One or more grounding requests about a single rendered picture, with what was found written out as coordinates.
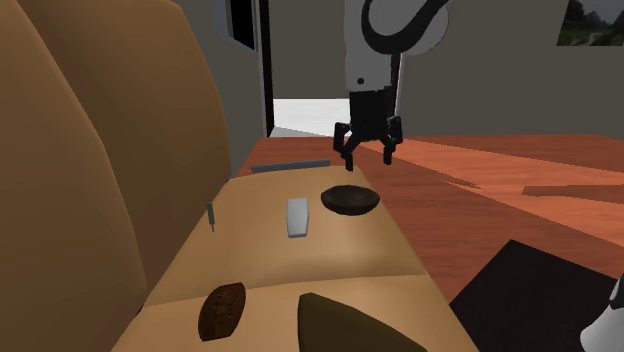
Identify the dark brown bowl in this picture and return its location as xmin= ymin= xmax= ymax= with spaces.
xmin=320 ymin=184 xmax=381 ymax=217

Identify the landscape wall picture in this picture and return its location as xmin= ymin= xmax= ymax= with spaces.
xmin=556 ymin=0 xmax=624 ymax=48

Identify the light grey remote control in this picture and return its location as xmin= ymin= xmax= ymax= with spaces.
xmin=285 ymin=196 xmax=311 ymax=239

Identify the grey flat bar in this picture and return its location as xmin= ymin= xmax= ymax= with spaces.
xmin=249 ymin=158 xmax=332 ymax=174

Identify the dark olive cushion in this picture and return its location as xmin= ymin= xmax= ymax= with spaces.
xmin=297 ymin=291 xmax=429 ymax=352

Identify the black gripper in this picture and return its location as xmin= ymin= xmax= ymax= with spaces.
xmin=333 ymin=85 xmax=405 ymax=173

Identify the brown oval carved object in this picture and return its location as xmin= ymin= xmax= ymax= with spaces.
xmin=197 ymin=281 xmax=247 ymax=342

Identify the open doorway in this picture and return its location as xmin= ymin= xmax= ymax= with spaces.
xmin=226 ymin=0 xmax=352 ymax=139

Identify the black robot stand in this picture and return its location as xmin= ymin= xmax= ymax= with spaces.
xmin=447 ymin=238 xmax=620 ymax=352

